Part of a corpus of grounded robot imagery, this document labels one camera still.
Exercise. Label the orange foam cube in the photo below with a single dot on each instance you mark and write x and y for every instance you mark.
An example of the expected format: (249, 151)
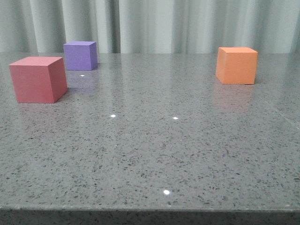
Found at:
(236, 65)

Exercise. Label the purple foam cube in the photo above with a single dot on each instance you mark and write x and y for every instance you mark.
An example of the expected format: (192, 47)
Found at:
(81, 55)

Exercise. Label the red foam cube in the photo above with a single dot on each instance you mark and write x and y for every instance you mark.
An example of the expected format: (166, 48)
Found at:
(38, 79)

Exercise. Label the pale green curtain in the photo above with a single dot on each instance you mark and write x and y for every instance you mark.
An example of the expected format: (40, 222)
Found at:
(150, 26)

